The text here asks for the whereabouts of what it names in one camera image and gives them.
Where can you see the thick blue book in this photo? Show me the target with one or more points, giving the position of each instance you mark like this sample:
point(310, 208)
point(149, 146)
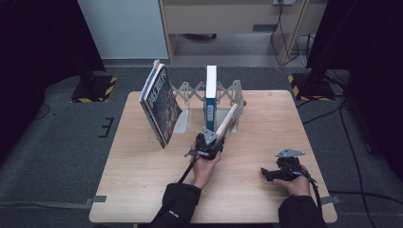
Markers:
point(211, 82)

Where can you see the person's left hand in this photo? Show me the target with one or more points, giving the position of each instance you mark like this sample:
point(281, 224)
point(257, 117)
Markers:
point(202, 171)

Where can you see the white panel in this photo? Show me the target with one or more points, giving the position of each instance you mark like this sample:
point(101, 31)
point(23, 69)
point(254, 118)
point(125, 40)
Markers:
point(123, 28)

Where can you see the black stand with striped base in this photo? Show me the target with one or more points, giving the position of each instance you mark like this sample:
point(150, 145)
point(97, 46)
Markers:
point(95, 90)
point(312, 87)

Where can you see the black curtain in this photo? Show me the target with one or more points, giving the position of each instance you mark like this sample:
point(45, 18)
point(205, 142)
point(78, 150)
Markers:
point(38, 47)
point(364, 47)

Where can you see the dark cover magazine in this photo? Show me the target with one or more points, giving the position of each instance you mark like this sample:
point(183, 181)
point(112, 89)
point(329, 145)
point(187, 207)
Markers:
point(163, 106)

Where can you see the grey metal expandable book rack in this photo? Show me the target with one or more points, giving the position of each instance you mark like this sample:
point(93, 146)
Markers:
point(183, 125)

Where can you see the white caterpillar board book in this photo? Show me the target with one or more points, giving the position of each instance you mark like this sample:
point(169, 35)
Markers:
point(226, 122)

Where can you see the light wooden cabinet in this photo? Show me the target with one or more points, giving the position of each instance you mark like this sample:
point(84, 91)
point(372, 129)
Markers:
point(221, 15)

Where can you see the white power strip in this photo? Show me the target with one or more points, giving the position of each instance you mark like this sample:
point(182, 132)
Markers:
point(284, 2)

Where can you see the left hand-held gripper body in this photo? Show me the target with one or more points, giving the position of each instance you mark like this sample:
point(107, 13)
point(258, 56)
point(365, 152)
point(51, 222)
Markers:
point(209, 147)

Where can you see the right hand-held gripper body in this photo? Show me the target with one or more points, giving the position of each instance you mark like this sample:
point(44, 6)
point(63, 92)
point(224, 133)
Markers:
point(289, 166)

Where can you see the person's right hand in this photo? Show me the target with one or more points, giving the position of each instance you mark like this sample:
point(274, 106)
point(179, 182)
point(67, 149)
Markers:
point(299, 186)

